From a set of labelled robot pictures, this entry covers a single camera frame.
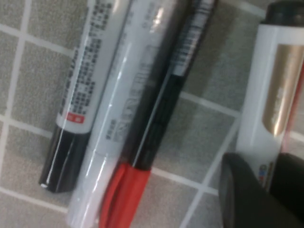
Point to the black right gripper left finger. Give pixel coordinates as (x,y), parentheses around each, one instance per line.
(247,197)

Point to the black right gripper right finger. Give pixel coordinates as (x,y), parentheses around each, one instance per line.
(289,178)

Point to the white marker with gold label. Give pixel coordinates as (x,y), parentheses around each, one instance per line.
(256,95)

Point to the black pen with red caps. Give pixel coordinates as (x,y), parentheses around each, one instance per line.
(152,123)

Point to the grey checked tablecloth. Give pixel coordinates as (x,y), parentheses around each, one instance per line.
(202,133)

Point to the white paint marker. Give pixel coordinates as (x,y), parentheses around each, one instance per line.
(109,133)

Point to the white marker with black text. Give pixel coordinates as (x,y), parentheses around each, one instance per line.
(80,95)

